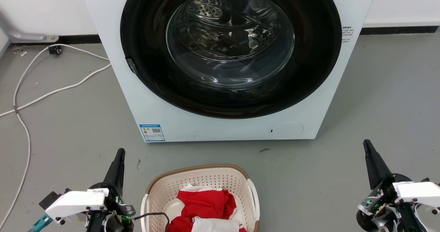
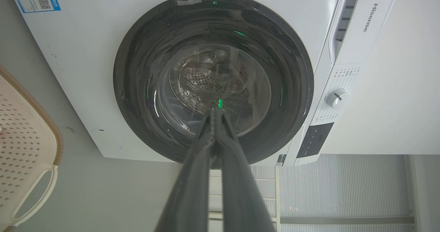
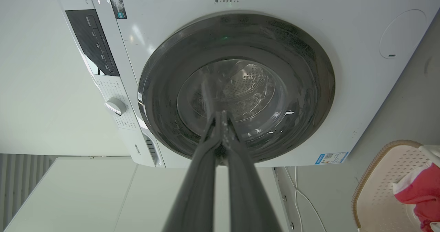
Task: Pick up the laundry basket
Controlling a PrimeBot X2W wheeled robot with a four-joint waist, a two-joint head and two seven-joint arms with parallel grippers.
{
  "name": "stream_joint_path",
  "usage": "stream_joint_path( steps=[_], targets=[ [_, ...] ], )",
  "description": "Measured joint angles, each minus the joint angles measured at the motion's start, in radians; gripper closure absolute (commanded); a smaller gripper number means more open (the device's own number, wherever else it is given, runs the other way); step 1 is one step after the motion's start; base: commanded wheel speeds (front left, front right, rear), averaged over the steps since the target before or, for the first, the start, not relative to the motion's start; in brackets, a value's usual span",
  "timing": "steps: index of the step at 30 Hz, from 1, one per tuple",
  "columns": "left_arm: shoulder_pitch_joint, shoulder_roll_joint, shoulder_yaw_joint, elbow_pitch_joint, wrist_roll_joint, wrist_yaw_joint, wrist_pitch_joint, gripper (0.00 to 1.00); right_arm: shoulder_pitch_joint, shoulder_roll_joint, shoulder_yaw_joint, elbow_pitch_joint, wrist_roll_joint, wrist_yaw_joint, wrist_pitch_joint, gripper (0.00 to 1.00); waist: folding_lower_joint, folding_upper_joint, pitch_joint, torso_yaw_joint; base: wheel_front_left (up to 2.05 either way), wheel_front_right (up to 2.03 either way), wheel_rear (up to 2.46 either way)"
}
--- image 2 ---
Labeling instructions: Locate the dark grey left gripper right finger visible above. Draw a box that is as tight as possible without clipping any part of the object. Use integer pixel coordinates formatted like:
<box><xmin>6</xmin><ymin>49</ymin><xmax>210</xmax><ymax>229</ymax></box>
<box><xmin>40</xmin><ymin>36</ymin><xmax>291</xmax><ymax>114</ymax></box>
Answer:
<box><xmin>214</xmin><ymin>109</ymin><xmax>276</xmax><ymax>232</ymax></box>

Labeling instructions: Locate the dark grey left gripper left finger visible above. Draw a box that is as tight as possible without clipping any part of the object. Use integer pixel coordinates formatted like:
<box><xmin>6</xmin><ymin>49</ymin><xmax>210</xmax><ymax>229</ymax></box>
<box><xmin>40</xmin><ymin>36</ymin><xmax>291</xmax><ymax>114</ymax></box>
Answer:
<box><xmin>154</xmin><ymin>109</ymin><xmax>216</xmax><ymax>232</ymax></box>

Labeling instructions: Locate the beige perforated laundry basket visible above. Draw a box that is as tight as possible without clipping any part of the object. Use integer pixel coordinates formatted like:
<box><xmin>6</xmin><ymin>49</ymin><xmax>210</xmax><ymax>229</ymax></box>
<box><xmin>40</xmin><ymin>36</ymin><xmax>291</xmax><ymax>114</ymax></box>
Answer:
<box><xmin>0</xmin><ymin>66</ymin><xmax>64</xmax><ymax>230</ymax></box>

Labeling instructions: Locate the white slatted cabinet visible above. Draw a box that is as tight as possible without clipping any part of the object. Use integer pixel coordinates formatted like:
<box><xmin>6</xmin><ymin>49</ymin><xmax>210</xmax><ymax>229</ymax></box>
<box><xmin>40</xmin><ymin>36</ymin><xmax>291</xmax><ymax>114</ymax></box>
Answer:
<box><xmin>208</xmin><ymin>154</ymin><xmax>416</xmax><ymax>232</ymax></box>

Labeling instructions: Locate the round dark washing machine door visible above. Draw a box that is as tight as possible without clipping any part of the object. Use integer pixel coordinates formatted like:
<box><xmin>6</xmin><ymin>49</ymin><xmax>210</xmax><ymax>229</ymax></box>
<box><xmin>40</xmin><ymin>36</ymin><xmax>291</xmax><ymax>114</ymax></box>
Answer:
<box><xmin>113</xmin><ymin>0</ymin><xmax>314</xmax><ymax>165</ymax></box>

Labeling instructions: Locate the white washing machine dial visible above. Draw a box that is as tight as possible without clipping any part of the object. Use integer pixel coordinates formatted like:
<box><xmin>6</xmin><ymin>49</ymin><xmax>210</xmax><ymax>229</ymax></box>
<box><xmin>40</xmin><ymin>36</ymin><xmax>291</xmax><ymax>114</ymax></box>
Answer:
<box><xmin>326</xmin><ymin>89</ymin><xmax>352</xmax><ymax>110</ymax></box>

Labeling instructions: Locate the white Hisense washing machine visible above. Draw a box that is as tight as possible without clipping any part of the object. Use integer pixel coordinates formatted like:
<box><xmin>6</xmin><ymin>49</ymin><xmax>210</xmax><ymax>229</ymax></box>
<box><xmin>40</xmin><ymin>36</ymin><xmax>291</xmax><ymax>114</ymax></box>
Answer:
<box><xmin>7</xmin><ymin>0</ymin><xmax>402</xmax><ymax>167</ymax></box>

